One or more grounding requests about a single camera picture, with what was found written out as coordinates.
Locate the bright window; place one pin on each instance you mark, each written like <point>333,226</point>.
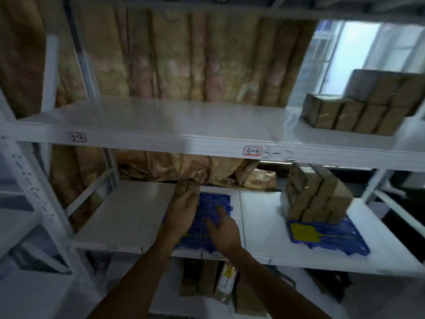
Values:
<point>352,53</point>

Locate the stack of brown packages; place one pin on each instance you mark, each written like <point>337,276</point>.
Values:
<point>368,106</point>
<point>315,195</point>

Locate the small brown cardboard carton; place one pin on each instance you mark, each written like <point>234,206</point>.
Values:
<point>186,186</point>

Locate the flat brown cardboard box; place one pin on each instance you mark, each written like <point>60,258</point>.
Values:
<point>249,300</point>

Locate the person's right hand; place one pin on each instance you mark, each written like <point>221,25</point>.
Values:
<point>225,233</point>

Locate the white metal shelf rack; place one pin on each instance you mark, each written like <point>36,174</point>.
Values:
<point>166,126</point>

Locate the person's left forearm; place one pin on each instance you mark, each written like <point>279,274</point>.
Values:
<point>139,279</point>

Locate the person's right forearm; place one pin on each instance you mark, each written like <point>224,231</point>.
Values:
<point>269,285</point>

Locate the red-bordered white label sticker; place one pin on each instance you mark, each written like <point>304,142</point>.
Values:
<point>252,151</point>

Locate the clear packet with yellow label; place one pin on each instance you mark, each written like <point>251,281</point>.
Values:
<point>226,282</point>

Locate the tall brown cardboard box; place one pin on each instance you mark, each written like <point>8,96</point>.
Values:
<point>198,277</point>

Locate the person's right thumb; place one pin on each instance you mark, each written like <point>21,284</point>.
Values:
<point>210,225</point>

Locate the golden patterned fabric sheet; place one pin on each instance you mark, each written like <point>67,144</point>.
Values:
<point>199,56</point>

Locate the blue plastic grid tray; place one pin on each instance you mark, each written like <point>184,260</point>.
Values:
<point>207,204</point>
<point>335,239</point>

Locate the person's left fingers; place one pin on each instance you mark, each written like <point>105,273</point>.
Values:
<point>191,197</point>

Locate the yellow paper tag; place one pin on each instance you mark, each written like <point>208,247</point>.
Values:
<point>302,233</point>

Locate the person's left hand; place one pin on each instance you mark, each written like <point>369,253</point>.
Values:
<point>181,212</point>

